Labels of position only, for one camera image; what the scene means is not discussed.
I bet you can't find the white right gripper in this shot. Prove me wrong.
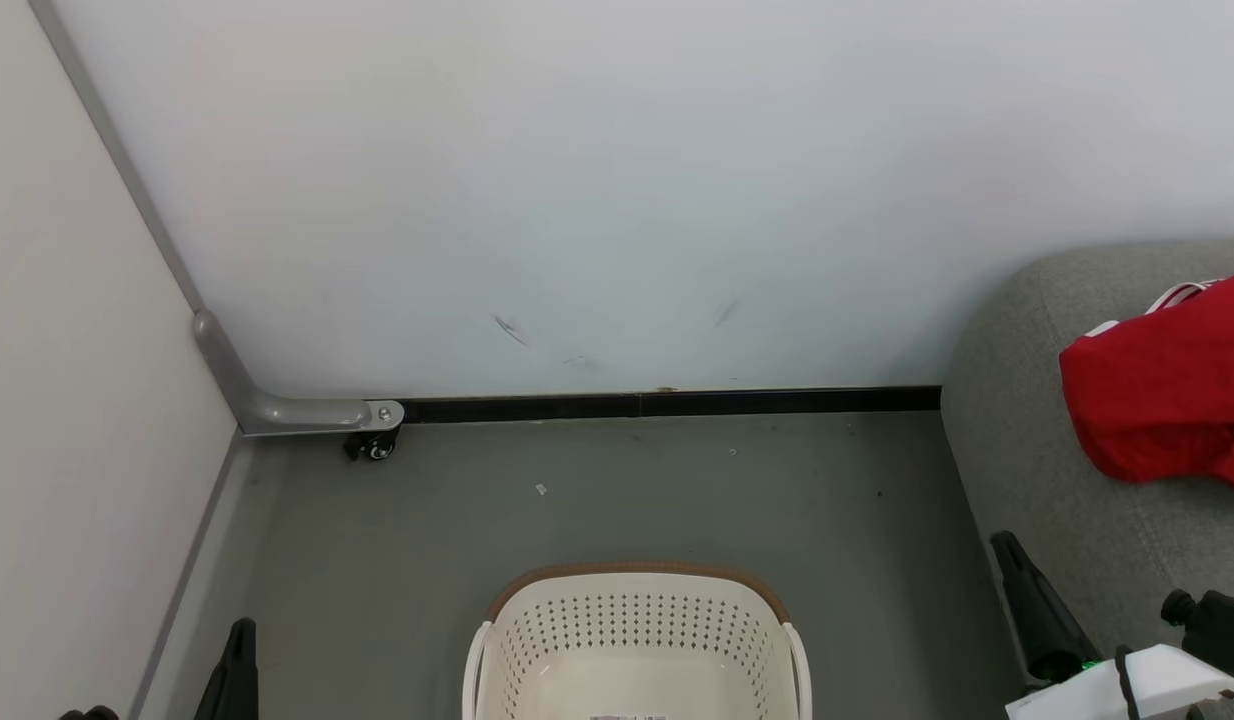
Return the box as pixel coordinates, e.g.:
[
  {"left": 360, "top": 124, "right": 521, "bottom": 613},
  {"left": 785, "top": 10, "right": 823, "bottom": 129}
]
[{"left": 990, "top": 531, "right": 1234, "bottom": 720}]

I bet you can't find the plain red garment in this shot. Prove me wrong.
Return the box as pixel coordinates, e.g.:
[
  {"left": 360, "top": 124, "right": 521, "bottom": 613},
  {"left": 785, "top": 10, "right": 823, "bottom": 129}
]
[{"left": 1059, "top": 275, "right": 1234, "bottom": 498}]

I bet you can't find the grey wall corner strip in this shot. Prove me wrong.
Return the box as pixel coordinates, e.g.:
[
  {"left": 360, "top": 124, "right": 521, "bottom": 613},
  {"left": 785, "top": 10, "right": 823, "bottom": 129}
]
[{"left": 27, "top": 0, "right": 203, "bottom": 316}]

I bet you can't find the grey fabric sofa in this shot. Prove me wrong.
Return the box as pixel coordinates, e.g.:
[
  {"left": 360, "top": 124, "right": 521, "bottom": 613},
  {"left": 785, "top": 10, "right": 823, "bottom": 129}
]
[{"left": 940, "top": 240, "right": 1234, "bottom": 720}]

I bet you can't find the grey metal partition foot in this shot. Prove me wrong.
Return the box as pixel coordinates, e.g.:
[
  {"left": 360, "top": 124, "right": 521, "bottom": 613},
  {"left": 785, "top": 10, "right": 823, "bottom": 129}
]
[{"left": 192, "top": 310, "right": 406, "bottom": 437}]

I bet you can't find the red jersey with white stripes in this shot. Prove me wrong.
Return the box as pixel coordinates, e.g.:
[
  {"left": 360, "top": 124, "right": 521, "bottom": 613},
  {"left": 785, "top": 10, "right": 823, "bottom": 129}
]
[{"left": 1085, "top": 268, "right": 1234, "bottom": 336}]

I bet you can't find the black caster wheel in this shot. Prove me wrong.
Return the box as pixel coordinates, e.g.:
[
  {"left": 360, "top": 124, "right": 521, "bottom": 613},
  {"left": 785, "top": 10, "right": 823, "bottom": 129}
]
[{"left": 343, "top": 428, "right": 402, "bottom": 462}]

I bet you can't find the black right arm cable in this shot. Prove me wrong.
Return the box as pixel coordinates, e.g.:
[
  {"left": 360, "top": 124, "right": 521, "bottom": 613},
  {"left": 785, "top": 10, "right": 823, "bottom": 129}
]
[{"left": 1117, "top": 650, "right": 1144, "bottom": 720}]

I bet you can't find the white perforated laundry basket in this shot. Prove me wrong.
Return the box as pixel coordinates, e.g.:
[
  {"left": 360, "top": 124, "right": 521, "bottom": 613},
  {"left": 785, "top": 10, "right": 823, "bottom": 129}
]
[{"left": 462, "top": 563, "right": 813, "bottom": 720}]

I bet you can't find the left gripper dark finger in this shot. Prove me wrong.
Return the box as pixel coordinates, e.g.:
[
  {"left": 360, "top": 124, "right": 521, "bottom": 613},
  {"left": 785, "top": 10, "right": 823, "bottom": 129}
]
[{"left": 194, "top": 618, "right": 260, "bottom": 720}]

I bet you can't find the black baseboard strip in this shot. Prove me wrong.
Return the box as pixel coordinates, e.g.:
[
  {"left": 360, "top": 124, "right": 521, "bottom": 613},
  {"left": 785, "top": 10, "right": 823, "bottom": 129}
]
[{"left": 401, "top": 386, "right": 943, "bottom": 425}]

